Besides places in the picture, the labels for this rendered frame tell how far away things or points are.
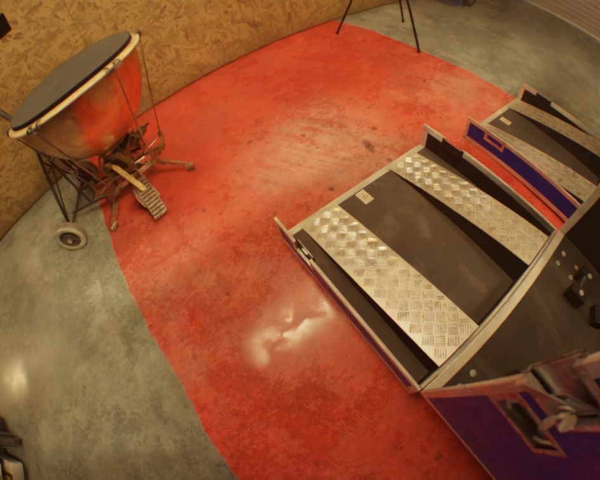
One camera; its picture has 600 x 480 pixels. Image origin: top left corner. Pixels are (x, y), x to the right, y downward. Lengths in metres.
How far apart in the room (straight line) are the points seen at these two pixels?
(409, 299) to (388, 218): 0.40
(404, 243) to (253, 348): 0.71
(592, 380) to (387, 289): 0.82
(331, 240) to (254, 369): 0.57
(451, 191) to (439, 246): 0.25
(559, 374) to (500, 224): 0.94
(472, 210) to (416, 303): 0.48
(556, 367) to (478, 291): 0.86
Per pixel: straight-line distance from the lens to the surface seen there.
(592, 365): 0.33
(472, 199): 1.34
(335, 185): 1.40
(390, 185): 1.39
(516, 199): 1.41
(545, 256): 1.27
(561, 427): 0.38
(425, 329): 0.98
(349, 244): 1.15
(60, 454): 1.75
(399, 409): 1.10
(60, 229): 1.78
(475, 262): 1.27
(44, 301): 1.98
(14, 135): 1.39
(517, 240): 1.25
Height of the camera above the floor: 1.08
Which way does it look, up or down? 60 degrees down
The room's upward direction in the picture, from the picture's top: 15 degrees counter-clockwise
